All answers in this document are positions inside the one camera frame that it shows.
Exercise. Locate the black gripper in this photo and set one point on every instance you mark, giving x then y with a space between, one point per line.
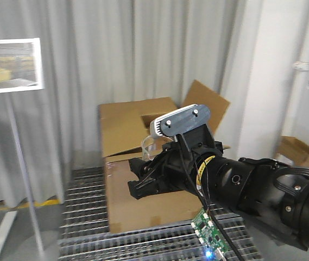
184 164

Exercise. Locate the clear glass beaker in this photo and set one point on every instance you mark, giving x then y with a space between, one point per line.
149 148

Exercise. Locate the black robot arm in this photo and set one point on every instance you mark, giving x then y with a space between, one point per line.
271 195

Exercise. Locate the metal grating platform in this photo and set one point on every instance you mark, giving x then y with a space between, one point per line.
85 233

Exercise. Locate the green circuit board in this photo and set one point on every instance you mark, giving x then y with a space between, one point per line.
210 237

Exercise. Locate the small cardboard box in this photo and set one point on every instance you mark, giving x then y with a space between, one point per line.
292 151

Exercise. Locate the white sign on stand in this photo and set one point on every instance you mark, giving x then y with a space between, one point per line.
21 70

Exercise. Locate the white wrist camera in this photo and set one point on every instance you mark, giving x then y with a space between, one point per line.
180 121

